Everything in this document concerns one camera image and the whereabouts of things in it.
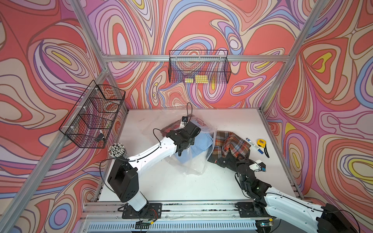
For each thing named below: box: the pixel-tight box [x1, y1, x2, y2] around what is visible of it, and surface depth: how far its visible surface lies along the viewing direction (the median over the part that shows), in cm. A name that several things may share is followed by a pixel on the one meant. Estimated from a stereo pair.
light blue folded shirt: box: [174, 131, 214, 164], surface depth 96 cm
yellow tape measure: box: [256, 138, 270, 159], surface depth 99 cm
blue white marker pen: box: [246, 137, 264, 155], surface depth 98 cm
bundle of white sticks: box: [108, 142, 128, 158], surface depth 78 cm
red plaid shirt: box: [212, 130, 252, 160], surface depth 88 cm
